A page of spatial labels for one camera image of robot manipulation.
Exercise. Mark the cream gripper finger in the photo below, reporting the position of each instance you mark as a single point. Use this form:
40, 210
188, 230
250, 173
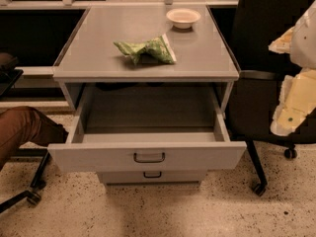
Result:
283, 43
297, 100

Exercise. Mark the grey top drawer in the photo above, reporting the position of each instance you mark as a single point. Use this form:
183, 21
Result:
168, 128

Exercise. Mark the grey drawer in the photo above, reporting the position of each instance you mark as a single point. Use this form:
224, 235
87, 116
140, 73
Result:
168, 128
138, 177

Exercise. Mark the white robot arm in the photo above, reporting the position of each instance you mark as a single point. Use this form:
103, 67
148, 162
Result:
303, 42

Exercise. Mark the grey drawer cabinet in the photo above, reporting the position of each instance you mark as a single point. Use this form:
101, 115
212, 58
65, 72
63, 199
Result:
92, 59

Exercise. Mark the grey bottom drawer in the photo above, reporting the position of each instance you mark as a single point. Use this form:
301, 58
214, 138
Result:
138, 177

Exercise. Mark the black office chair right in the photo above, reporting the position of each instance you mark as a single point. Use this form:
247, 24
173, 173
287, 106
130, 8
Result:
254, 97

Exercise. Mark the white paper bowl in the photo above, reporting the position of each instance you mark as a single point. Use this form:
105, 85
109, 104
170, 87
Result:
183, 18

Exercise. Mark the green chip bag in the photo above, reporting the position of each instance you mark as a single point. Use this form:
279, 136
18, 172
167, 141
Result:
159, 48

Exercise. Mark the person leg brown trousers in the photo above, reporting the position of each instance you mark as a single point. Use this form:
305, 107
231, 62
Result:
26, 124

